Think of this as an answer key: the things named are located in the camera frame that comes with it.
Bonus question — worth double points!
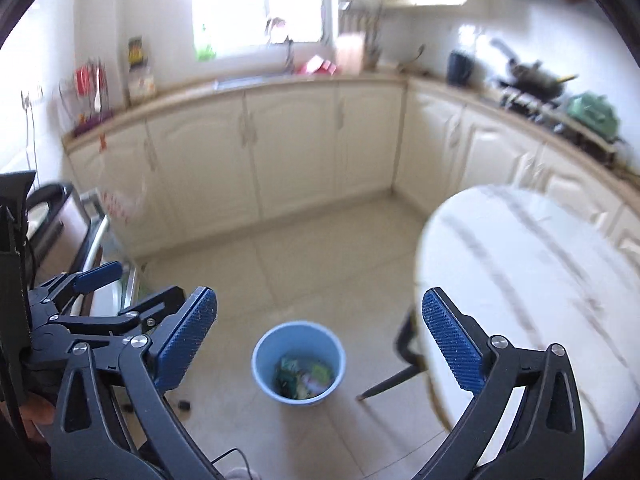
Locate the person left hand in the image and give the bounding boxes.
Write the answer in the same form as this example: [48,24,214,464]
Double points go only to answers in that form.
[20,393,55,443]

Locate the red utensil holder rack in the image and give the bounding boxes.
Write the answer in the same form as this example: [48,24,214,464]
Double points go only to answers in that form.
[58,58,114,138]

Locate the chrome faucet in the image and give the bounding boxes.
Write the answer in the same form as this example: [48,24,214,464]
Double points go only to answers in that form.
[266,16,295,74]

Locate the white plastic bag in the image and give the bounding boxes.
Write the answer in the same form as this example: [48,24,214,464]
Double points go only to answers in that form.
[96,168,148,224]

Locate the black electric kettle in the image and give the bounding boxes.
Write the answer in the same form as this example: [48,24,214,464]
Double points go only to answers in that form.
[446,50,475,87]

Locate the glass jar with label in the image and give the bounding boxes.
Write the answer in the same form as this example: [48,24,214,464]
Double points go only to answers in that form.
[127,36,156,105]

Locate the wooden cutting board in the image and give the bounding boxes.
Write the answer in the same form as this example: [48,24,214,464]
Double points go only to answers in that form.
[334,32,366,75]

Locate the glass door low cabinet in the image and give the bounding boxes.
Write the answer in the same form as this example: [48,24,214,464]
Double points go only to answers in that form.
[26,181,142,315]

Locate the kitchen window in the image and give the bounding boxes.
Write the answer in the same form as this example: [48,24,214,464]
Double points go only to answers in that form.
[190,0,331,58]

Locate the blue plastic trash bin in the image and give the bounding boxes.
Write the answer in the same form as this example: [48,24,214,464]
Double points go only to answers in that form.
[250,321,346,406]

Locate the black gas stove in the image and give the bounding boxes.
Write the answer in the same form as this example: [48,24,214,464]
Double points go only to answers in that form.
[499,86,618,168]

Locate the pile of trash wrappers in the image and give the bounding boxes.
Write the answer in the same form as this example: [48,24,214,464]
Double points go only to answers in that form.
[273,356,334,401]

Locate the green electric cooker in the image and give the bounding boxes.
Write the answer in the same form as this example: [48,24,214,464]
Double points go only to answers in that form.
[566,91,620,143]

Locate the black wok with lid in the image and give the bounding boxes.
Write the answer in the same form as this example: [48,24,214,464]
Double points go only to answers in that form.
[489,38,578,101]

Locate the hanging utensil rack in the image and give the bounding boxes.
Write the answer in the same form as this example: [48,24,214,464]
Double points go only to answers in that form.
[338,0,382,70]

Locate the round white marble table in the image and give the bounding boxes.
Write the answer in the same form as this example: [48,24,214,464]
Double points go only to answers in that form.
[414,185,639,479]

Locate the green bottle on windowsill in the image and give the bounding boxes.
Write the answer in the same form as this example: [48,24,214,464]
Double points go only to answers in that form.
[194,41,217,62]

